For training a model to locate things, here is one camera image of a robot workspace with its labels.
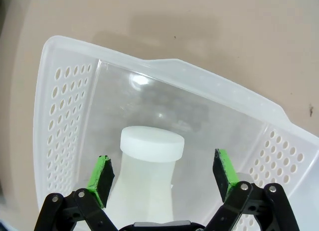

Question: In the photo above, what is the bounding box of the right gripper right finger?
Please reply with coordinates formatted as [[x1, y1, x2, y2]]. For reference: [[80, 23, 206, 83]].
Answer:
[[211, 148, 301, 231]]

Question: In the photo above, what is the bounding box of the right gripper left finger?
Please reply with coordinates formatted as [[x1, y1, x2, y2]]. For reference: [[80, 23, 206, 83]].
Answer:
[[33, 155, 118, 231]]

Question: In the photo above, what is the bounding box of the white plastic conical flask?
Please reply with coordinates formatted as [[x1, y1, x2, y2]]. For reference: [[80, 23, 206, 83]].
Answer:
[[103, 125, 185, 224]]

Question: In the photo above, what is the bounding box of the white perforated plastic basket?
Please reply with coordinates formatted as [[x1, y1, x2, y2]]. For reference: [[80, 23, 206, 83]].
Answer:
[[32, 35, 319, 231]]

